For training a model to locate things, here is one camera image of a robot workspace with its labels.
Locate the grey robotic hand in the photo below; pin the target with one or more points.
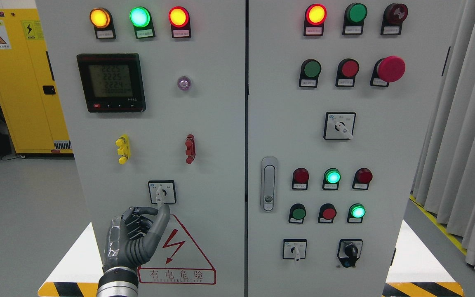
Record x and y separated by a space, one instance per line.
133 237

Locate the white rotary light switch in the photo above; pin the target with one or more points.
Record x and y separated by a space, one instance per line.
162 191

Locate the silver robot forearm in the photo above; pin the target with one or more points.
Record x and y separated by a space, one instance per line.
118 282

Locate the red electric danger sticker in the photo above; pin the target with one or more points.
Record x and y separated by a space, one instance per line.
178 259

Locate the yellow terminal connector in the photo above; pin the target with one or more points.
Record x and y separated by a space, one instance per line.
123 149

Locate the red terminal connector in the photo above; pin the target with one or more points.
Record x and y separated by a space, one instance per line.
190 148

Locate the black digital power meter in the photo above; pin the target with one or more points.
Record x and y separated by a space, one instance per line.
112 82

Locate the small clear light bulb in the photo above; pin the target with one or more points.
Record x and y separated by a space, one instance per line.
184 83

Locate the green push button lower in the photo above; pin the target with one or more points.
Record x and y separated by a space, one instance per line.
297 214

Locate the green push button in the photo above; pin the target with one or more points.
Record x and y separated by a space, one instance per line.
297 214
309 73

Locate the dark red lamp lower left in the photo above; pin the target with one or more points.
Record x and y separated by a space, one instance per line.
300 179

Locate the dark red lamp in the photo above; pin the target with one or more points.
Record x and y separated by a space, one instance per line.
300 179
362 179

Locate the grey electrical control cabinet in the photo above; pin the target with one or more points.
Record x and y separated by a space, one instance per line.
245 104

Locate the red push button lower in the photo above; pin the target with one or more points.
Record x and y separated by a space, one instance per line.
327 214

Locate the red push button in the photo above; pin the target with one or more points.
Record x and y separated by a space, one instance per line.
327 214
347 70

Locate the lit green lamp lower middle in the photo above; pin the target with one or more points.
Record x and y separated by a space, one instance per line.
331 179

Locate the green indicator lamp top left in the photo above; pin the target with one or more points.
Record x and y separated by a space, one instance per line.
142 23

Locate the amber indicator lamp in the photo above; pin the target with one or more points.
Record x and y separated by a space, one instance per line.
103 24

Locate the red indicator lamp top left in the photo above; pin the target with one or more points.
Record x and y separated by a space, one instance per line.
179 19

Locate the lit green button lower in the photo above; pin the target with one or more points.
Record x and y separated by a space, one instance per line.
356 214

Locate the yellow safety storage cabinet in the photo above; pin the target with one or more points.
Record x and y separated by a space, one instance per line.
28 97

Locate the dark red lamp lower right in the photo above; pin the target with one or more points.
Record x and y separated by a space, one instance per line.
362 179

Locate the green push button upper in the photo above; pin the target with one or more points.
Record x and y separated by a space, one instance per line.
309 73

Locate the red push button upper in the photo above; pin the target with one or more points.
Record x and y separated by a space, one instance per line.
347 70

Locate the red indicator lamp right door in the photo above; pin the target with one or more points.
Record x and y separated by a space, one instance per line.
315 17

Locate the red emergency stop button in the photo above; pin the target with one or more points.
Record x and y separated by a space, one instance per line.
387 70

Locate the dark green lamp top right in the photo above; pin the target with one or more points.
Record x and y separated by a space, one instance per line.
354 16

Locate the grey curtain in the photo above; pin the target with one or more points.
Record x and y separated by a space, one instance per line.
444 183

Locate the dark red buzzer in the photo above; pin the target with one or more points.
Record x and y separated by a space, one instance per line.
393 18

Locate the silver door latch handle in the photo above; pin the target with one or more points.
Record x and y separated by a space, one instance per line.
268 183

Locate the white selector switch bottom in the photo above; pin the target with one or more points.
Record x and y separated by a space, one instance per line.
294 249

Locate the white selector switch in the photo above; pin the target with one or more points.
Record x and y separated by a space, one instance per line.
339 126
294 249

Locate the black selector switch bottom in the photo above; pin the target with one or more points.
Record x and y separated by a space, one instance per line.
349 252

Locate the white selector switch right upper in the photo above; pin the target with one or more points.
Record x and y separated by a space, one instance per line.
339 126

